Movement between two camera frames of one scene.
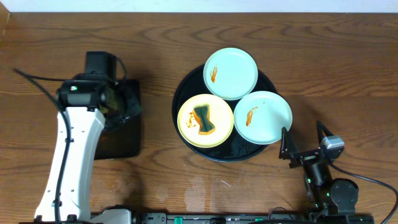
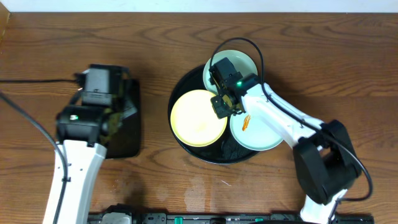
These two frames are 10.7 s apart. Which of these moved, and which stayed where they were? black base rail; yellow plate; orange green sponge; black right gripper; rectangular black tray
Moved: black right gripper; yellow plate; orange green sponge
Stayed: rectangular black tray; black base rail
